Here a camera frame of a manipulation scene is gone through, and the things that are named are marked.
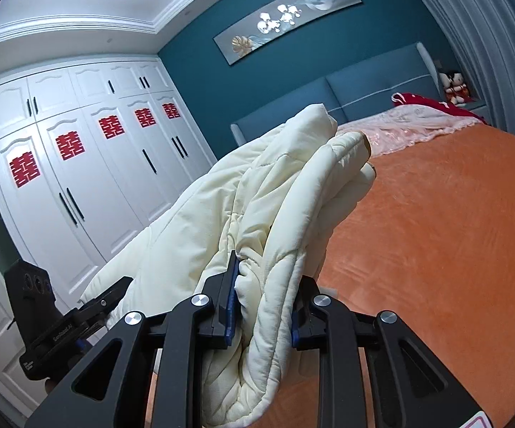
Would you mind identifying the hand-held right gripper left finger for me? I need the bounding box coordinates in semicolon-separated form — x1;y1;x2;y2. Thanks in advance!
25;250;243;428

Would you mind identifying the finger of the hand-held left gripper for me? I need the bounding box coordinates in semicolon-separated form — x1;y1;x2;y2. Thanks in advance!
78;275;134;322

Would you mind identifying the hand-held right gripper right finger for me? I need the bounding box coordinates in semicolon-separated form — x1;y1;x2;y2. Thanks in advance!
290;274;485;428

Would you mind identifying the cream quilted blanket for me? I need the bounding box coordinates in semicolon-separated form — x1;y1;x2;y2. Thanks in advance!
79;103;376;428

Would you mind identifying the white wardrobe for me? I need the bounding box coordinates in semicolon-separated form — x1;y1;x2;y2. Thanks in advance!
0;56;219;386

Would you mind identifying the orange velvet bed blanket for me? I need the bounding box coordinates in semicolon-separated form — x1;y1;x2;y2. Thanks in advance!
141;124;515;428

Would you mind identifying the pink floral quilt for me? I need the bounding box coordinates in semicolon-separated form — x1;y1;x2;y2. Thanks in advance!
338;103;485;158

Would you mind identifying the blue upholstered headboard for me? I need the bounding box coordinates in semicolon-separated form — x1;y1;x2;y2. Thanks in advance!
231;41;490;161

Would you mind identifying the red pillow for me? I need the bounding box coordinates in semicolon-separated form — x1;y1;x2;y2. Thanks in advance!
391;92;485;126

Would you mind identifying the red dressed doll pair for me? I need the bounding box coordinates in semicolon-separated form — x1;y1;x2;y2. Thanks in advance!
438;68;470;108

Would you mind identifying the grey curtain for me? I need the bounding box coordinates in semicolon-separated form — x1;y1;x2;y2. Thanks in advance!
391;0;515;144

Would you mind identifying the long floral wall picture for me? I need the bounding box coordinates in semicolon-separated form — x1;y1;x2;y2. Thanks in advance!
213;0;366;67

